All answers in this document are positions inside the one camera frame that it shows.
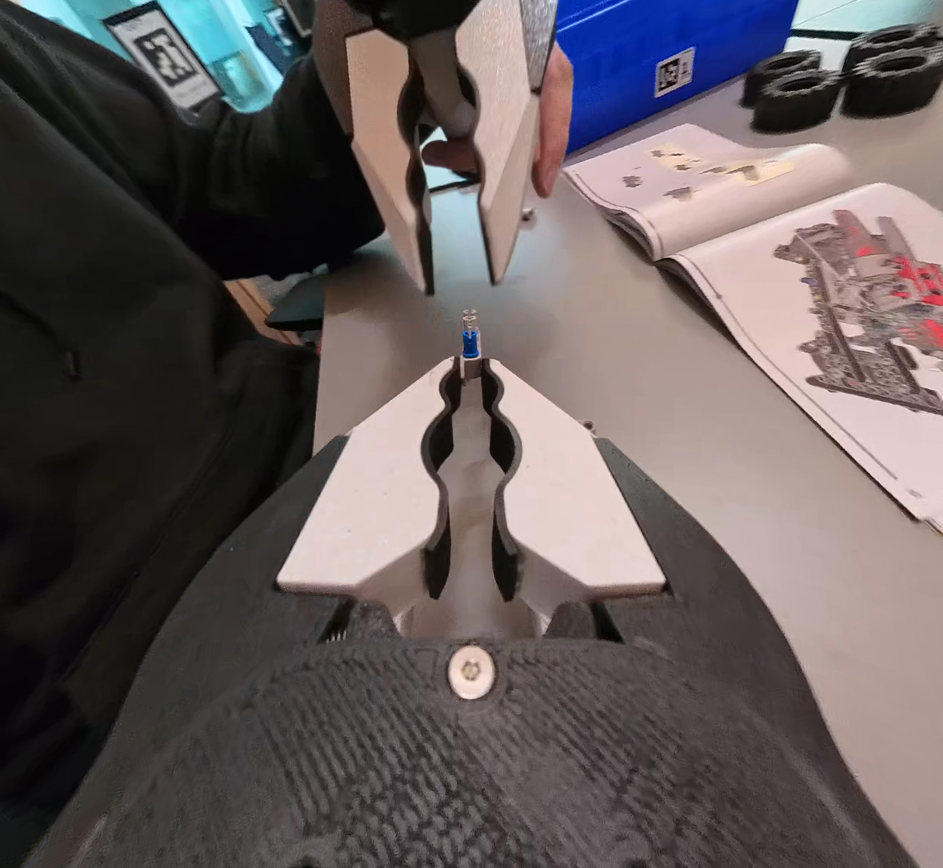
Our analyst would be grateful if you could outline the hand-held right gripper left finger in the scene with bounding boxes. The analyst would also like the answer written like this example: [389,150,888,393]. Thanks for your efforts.
[276,357,463,635]

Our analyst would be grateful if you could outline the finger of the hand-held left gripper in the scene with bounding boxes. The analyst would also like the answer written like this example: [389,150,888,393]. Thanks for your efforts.
[344,24,436,295]
[457,0,543,287]

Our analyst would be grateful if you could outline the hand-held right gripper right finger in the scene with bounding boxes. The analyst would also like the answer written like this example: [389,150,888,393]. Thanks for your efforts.
[479,357,668,635]

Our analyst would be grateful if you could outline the person's left forearm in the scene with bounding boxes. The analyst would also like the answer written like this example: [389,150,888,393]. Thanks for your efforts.
[199,54,388,281]

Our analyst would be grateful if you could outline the grey desk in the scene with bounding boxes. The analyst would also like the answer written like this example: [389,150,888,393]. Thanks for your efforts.
[313,35,943,868]

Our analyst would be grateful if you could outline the person's left hand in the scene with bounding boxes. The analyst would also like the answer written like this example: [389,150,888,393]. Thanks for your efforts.
[423,43,576,198]

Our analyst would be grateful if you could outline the printed tag sticker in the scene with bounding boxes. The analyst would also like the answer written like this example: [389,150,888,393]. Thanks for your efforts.
[654,47,697,100]

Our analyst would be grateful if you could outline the blue plastic bin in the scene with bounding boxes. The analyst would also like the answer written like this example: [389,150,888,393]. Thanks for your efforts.
[553,0,826,156]

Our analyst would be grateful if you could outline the black office chair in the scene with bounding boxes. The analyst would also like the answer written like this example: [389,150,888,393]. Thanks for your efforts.
[264,270,327,347]

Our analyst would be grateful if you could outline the printed tag sign on stand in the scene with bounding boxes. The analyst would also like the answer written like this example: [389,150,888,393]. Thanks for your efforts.
[102,0,223,112]

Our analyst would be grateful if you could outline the black toy tyre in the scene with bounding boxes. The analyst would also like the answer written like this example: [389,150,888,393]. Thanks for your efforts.
[841,49,943,119]
[753,69,843,133]
[743,49,823,107]
[843,23,943,73]

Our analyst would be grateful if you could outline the open instruction booklet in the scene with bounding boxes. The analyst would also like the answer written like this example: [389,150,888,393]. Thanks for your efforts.
[561,122,943,534]

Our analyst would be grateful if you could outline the person's black hoodie torso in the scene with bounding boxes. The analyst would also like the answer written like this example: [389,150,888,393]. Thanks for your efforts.
[0,0,325,868]

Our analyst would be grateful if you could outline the white plastic box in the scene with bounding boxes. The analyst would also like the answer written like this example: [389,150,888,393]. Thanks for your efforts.
[783,0,943,53]

